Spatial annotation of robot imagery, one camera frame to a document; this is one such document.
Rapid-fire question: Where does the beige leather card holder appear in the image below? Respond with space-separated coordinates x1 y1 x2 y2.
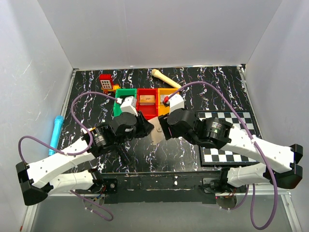
148 117 165 145

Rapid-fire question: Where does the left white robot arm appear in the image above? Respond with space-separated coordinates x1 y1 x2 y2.
16 112 154 206

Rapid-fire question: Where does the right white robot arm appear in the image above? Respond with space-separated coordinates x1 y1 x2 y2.
158 108 303 192

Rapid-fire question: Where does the orange card box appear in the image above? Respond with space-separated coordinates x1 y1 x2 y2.
139 95 155 105

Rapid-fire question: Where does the silver card box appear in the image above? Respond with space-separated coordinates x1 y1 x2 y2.
160 94 167 105

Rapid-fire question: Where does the red plastic bin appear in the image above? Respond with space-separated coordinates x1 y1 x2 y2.
136 88 158 120

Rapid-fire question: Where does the yellow plastic bin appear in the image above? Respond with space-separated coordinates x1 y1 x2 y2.
157 88 177 116

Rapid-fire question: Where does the green plastic bin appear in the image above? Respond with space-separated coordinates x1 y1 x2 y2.
113 88 137 117

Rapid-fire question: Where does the checkered chess board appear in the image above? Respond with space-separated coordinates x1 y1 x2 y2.
196 110 267 166

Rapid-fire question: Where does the beige toy microphone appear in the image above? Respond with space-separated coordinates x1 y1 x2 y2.
151 69 182 89

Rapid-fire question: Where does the blue toy microphone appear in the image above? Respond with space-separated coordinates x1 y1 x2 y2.
50 115 64 148

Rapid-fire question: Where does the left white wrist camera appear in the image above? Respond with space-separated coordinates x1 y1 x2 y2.
120 96 138 116

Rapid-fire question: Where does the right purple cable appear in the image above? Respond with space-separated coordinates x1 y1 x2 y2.
166 81 278 230

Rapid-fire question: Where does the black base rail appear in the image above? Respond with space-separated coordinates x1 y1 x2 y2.
74 173 249 205

